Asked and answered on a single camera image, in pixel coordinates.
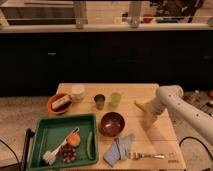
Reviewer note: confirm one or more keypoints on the orange bowl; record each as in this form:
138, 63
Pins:
62, 109

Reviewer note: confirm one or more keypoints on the green plastic tray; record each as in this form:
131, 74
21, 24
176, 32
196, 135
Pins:
52, 131

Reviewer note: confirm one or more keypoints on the purple bowl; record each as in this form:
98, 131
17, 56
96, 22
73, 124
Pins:
112, 124

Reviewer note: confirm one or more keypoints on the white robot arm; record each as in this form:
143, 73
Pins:
170, 98

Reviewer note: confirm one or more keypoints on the blue folded cloth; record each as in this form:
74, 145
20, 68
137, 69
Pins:
119, 149

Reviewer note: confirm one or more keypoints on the red grape bunch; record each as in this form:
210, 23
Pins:
68, 153

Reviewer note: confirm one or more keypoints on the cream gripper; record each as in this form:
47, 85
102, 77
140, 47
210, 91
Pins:
148, 120

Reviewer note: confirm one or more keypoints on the white cup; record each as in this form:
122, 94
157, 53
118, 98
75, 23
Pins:
78, 91

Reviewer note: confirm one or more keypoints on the light green cup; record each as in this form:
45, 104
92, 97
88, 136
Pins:
115, 99

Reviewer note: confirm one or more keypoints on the green cucumber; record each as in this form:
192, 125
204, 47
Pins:
88, 145

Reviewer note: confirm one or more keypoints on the white dish brush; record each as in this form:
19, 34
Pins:
49, 157

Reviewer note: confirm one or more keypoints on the dark metal cup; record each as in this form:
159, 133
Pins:
99, 101

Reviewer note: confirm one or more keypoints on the orange carrot toy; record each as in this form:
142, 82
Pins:
74, 139

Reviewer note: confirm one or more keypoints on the black chair frame left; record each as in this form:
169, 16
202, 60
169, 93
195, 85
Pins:
22, 163

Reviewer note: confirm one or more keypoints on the silver fork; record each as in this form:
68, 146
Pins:
137, 156

